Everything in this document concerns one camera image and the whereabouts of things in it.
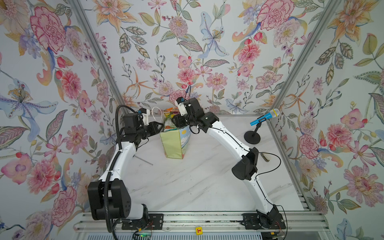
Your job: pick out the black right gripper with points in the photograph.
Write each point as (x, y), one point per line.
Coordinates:
(178, 122)

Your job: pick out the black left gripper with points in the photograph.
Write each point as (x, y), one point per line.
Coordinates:
(152, 126)

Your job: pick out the landscape print paper bag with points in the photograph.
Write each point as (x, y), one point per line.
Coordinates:
(175, 143)

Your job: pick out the orange Fox's fruits packet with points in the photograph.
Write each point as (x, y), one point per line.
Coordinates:
(171, 112)

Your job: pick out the green orange snack packet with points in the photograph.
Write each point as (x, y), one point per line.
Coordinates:
(169, 125)

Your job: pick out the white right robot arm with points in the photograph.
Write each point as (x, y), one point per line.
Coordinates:
(267, 215)

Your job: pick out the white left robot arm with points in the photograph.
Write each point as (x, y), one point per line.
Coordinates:
(109, 197)

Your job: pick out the blue toy microphone on stand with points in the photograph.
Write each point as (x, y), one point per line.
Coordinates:
(253, 137)

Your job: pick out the yellow tag with letter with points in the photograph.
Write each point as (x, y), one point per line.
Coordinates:
(199, 231)

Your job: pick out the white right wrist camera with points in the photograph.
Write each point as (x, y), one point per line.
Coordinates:
(180, 103)

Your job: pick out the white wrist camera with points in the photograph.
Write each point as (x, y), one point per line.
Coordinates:
(144, 116)
(180, 103)

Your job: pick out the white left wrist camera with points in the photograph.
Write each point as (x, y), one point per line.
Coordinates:
(144, 116)

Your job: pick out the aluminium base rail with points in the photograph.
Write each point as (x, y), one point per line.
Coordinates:
(292, 221)

